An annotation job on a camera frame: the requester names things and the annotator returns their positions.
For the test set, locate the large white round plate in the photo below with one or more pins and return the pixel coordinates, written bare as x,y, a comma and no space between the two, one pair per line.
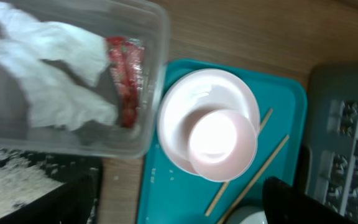
192,97

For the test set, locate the clear plastic waste bin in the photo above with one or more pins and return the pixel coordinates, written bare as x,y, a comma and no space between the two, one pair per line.
143,20

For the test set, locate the pink bowl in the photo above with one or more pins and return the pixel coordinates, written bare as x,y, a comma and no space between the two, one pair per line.
222,145

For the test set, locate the grey-green bowl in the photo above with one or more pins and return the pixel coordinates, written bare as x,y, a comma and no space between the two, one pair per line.
247,215

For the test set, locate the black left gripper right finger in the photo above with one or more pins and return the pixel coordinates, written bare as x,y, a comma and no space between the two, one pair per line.
285,205

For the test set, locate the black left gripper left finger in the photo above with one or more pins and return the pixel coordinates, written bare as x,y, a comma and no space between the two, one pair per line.
70,203

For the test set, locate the pile of rice grains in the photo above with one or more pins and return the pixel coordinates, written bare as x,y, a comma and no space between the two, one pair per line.
22,181

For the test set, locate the black food waste tray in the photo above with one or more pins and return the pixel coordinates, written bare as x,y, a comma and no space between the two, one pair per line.
63,168

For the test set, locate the wooden chopstick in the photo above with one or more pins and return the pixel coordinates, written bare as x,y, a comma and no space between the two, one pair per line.
266,119
241,196

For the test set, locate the teal plastic serving tray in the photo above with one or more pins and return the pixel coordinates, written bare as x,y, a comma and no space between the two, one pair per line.
170,195

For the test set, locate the white paper napkin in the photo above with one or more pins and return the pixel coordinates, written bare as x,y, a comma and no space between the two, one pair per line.
55,64

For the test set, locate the red snack wrapper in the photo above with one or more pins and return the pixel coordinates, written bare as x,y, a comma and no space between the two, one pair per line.
126,56

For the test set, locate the grey plastic dish rack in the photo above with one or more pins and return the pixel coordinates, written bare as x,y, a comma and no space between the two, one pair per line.
331,137

